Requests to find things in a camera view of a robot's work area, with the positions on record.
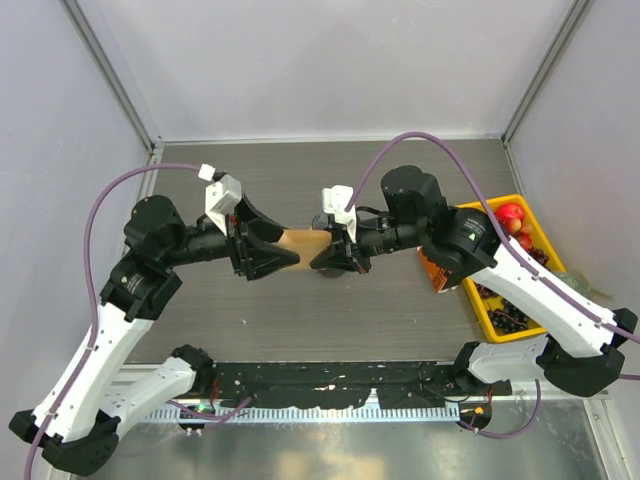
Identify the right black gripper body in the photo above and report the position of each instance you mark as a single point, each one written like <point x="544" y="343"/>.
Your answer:
<point x="383" y="234"/>

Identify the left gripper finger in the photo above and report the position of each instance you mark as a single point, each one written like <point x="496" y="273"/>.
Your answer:
<point x="257" y="222"/>
<point x="264" y="256"/>

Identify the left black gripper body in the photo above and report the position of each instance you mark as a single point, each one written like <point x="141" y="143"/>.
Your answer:
<point x="204" y="242"/>

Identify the brown paper coffee filter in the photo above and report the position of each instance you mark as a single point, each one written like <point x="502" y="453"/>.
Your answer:
<point x="307" y="244"/>

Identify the blue plastic coffee dripper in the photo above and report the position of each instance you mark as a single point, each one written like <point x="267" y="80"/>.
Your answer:
<point x="320" y="222"/>

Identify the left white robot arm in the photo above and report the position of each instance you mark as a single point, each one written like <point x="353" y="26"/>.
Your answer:
<point x="77" y="427"/>

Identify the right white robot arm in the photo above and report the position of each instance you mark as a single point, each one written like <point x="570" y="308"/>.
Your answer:
<point x="579" y="352"/>

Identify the orange coffee filter box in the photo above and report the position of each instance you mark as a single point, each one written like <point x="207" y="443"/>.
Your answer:
<point x="442" y="280"/>

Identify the dark glass carafe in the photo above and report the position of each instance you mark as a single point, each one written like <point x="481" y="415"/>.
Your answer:
<point x="331" y="273"/>

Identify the red apple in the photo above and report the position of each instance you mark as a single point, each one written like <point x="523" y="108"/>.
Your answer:
<point x="510" y="213"/>

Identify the red grape bunch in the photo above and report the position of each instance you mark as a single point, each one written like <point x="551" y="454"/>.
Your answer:
<point x="485" y="292"/>

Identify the yellow plastic tray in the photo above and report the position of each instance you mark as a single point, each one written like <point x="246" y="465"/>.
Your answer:
<point x="482" y="306"/>

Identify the dark grape bunch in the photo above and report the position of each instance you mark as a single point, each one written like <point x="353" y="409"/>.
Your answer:
<point x="508" y="318"/>

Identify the green netted melon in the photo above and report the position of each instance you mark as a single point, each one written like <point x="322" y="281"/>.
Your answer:
<point x="575" y="282"/>

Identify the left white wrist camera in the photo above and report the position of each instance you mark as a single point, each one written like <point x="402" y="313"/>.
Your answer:
<point x="222" y="194"/>

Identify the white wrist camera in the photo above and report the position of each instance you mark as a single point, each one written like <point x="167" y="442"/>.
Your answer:
<point x="222" y="194"/>
<point x="336" y="201"/>

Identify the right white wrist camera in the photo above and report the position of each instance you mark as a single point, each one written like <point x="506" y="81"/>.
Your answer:
<point x="336" y="201"/>

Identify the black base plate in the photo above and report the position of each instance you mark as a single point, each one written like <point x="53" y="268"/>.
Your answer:
<point x="339" y="385"/>

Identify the slotted cable duct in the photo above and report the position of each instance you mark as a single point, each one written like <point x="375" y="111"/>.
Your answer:
<point x="369" y="413"/>

